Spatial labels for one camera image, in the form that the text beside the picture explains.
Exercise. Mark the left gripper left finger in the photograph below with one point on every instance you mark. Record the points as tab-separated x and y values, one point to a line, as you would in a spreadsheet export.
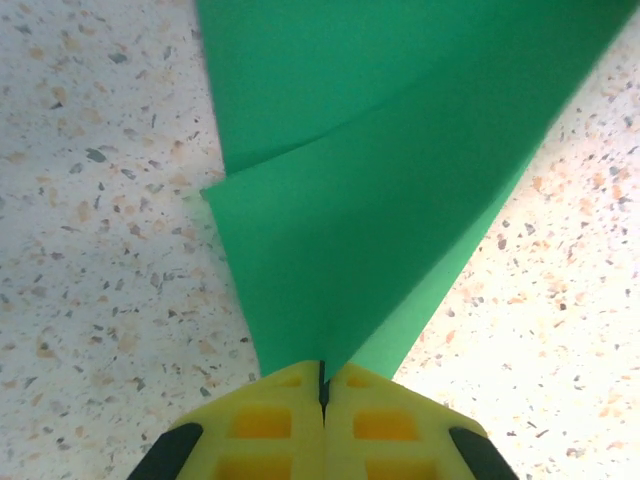
265	430

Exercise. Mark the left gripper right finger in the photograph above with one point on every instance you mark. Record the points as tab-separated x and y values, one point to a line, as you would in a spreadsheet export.
390	430

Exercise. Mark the green cloth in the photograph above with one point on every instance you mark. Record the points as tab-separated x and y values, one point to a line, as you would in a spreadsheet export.
375	175

